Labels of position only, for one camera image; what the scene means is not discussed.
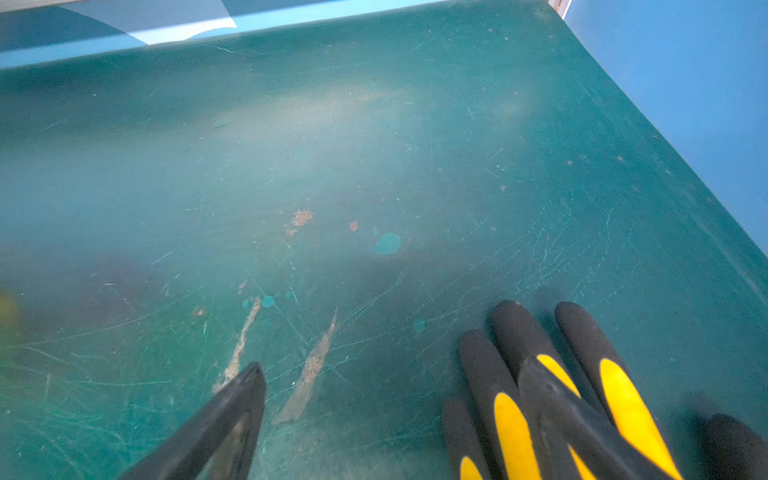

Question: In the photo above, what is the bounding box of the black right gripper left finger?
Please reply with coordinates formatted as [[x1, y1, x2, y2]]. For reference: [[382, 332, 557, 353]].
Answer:
[[121, 362, 266, 479]]

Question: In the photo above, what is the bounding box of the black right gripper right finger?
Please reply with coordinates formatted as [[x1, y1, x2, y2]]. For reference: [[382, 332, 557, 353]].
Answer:
[[518, 359, 669, 479]]

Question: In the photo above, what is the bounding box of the yellow black work glove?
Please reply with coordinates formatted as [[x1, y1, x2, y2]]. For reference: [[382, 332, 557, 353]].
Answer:
[[442, 299, 768, 480]]

